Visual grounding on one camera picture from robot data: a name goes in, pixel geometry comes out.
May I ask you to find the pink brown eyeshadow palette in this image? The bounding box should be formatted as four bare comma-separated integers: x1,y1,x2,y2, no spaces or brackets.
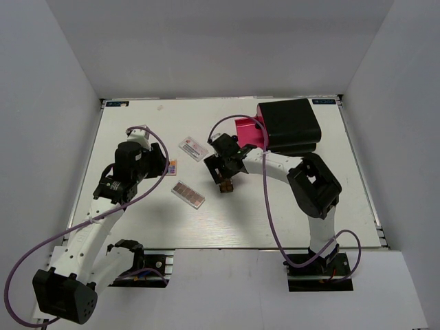
171,181,206,210

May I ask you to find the black drawer organizer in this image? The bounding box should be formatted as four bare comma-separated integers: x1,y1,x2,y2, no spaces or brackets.
257,98,322,156

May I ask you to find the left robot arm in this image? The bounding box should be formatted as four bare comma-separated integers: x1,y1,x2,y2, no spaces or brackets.
32,141,166,325

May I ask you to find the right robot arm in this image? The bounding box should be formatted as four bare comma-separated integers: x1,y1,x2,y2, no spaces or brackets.
204,133,342,274

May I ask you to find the white labelled card box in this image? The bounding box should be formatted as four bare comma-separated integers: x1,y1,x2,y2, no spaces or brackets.
179,136,208,162

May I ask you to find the colourful eyeshadow palette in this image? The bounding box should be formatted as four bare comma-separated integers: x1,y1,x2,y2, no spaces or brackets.
167,159,177,176

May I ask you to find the blue label left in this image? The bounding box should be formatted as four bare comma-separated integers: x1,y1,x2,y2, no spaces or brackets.
105,101,129,107

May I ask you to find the blue label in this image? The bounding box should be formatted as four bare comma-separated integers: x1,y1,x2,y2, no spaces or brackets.
311,98,336,105
105,101,129,107

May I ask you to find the blue label right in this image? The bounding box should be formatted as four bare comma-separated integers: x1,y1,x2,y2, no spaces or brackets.
311,98,336,105

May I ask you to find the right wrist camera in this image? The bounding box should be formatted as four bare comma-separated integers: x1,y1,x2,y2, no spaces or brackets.
208,133,223,149

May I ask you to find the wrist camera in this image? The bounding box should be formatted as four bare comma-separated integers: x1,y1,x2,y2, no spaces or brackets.
126,124,151,150
208,133,223,149

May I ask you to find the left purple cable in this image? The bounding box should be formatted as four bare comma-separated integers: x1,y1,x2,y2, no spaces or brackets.
3,126,170,327

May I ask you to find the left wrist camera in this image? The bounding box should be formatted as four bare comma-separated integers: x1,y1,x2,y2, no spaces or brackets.
126,124,151,150

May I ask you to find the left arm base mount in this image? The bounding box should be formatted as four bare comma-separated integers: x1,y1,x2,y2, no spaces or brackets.
104,239,175,288

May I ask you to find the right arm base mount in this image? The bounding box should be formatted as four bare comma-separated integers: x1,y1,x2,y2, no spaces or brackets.
283,252,353,292

